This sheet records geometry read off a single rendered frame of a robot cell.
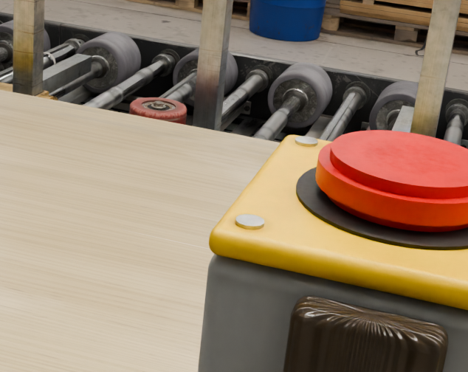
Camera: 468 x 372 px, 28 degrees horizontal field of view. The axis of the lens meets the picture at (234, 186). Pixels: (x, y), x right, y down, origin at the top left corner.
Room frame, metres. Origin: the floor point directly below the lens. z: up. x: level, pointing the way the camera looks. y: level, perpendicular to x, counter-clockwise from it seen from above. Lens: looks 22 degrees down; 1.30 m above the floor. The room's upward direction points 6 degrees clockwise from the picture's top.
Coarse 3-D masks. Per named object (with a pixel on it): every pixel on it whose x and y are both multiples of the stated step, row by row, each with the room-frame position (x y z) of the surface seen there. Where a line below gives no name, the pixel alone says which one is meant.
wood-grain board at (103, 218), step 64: (0, 128) 1.09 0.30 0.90; (64, 128) 1.12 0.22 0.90; (128, 128) 1.14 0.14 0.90; (192, 128) 1.17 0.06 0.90; (0, 192) 0.90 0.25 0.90; (64, 192) 0.91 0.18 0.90; (128, 192) 0.93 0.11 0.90; (192, 192) 0.95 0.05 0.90; (0, 256) 0.75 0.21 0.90; (64, 256) 0.77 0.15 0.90; (128, 256) 0.78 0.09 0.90; (192, 256) 0.79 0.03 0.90; (0, 320) 0.64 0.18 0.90; (64, 320) 0.65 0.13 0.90; (128, 320) 0.66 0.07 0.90; (192, 320) 0.68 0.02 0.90
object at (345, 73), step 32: (64, 32) 1.94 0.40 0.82; (96, 32) 1.93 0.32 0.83; (256, 64) 1.84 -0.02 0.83; (288, 64) 1.83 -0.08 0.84; (96, 96) 1.91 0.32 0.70; (128, 96) 1.89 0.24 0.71; (224, 96) 1.86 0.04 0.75; (256, 96) 1.84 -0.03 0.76; (448, 96) 1.75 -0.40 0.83; (256, 128) 1.77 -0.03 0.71; (288, 128) 1.80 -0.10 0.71; (352, 128) 1.79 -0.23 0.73
